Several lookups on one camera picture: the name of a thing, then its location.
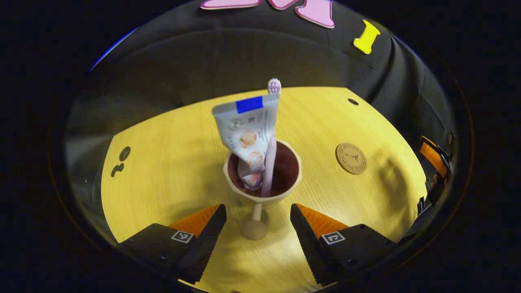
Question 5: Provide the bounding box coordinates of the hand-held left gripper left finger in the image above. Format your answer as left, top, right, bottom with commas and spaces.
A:
118, 203, 228, 285

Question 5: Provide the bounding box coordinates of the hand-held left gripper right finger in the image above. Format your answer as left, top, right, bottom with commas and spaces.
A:
290, 203, 397, 286

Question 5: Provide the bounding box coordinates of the beige cup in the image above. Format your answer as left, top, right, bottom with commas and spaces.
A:
223, 140, 302, 241

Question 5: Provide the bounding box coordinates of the round wooden coaster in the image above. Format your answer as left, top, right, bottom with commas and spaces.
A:
335, 143, 368, 175

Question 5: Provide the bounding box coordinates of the pale pink toothbrush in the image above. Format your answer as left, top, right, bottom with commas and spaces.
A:
260, 78, 282, 198

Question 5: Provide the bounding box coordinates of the white toothpaste tube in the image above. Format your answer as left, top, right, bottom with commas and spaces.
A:
212, 94, 280, 191

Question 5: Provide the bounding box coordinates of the black backdrop cloth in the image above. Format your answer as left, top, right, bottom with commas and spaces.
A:
65, 0, 456, 204

